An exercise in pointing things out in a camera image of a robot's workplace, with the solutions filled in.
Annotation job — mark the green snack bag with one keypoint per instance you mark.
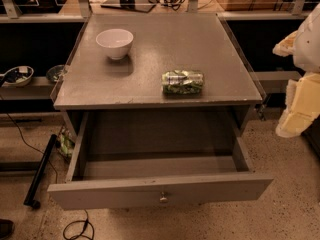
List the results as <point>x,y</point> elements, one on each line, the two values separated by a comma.
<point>182,82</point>

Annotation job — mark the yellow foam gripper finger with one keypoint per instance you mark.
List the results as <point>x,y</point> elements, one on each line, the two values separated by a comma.
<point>302,105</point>
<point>286,46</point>

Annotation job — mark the green bag on floor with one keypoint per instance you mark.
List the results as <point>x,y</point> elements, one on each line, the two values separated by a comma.
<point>65,145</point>

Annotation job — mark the black monitor stand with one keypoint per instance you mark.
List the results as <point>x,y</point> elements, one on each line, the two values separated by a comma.
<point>143,6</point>

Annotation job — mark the grey top drawer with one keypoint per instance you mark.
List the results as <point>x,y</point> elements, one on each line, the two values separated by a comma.
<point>139,158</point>

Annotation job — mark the white bowl with items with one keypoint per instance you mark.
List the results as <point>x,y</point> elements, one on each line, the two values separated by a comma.
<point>17,77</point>

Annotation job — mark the black bar on floor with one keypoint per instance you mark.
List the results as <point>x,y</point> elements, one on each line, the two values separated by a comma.
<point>30,200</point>

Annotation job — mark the white ceramic bowl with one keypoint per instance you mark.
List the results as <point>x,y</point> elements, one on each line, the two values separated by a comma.
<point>115,42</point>

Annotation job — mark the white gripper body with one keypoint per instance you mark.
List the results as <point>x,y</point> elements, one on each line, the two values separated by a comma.
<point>310,52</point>

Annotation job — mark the black shoe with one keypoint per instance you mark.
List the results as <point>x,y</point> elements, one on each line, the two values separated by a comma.
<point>6,228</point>

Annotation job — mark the grey drawer cabinet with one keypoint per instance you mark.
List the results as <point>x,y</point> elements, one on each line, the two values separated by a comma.
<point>162,42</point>

